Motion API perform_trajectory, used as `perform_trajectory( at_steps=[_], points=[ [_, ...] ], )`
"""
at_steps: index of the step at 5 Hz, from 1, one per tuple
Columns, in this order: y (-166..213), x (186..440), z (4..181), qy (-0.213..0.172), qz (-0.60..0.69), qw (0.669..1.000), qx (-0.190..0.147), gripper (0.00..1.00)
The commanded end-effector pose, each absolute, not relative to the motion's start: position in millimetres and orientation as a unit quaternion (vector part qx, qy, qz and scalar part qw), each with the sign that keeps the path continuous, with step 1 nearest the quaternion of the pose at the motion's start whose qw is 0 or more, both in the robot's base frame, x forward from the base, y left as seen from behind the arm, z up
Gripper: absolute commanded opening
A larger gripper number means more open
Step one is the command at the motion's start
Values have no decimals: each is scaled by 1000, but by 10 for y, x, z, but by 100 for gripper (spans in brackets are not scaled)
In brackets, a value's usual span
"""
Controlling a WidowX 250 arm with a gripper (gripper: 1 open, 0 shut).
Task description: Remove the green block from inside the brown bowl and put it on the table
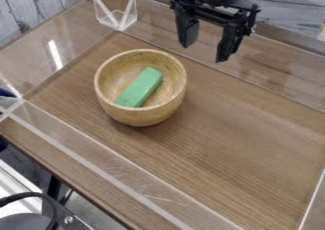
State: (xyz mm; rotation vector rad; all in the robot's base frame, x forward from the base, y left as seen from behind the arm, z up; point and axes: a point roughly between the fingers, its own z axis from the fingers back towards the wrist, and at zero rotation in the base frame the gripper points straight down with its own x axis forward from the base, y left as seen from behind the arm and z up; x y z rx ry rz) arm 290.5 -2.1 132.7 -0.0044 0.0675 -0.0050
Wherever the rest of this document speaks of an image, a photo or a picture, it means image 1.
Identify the green rectangular block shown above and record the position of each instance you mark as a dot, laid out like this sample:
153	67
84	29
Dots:
141	88

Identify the clear acrylic corner bracket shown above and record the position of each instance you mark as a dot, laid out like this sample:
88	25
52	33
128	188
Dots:
117	19

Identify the black metal table leg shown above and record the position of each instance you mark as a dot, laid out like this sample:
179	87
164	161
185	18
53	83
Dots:
54	188

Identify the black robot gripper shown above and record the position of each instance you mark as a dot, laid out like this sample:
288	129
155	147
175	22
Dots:
221	11

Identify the clear acrylic tray wall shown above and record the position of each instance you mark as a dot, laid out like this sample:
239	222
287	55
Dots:
140	200

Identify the brown wooden bowl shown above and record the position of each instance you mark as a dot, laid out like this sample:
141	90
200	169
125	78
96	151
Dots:
120	71

